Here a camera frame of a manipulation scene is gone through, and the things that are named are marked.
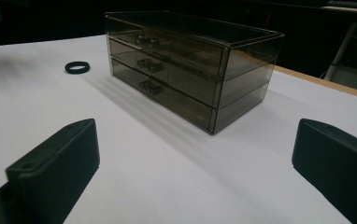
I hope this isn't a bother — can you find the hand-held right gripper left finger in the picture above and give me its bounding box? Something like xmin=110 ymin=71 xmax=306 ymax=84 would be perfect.
xmin=5 ymin=118 xmax=101 ymax=224

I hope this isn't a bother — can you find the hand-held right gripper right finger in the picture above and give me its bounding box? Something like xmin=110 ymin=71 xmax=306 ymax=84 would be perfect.
xmin=291 ymin=118 xmax=357 ymax=224

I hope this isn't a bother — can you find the black hair band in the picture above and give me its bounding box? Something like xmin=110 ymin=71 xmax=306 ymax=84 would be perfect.
xmin=64 ymin=61 xmax=91 ymax=75

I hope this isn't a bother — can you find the smoked acrylic drawer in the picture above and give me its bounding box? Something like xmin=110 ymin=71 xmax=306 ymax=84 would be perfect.
xmin=107 ymin=37 xmax=278 ymax=108
xmin=106 ymin=15 xmax=283 ymax=79
xmin=110 ymin=57 xmax=271 ymax=134

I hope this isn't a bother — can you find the smoked acrylic drawer organizer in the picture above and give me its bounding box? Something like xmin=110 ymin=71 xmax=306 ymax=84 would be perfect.
xmin=104 ymin=10 xmax=285 ymax=135

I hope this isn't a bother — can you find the white metal stand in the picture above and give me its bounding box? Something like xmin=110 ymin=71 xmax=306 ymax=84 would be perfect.
xmin=323 ymin=21 xmax=357 ymax=95

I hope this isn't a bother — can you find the background desk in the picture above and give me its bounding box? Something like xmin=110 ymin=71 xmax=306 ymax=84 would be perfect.
xmin=321 ymin=0 xmax=357 ymax=15

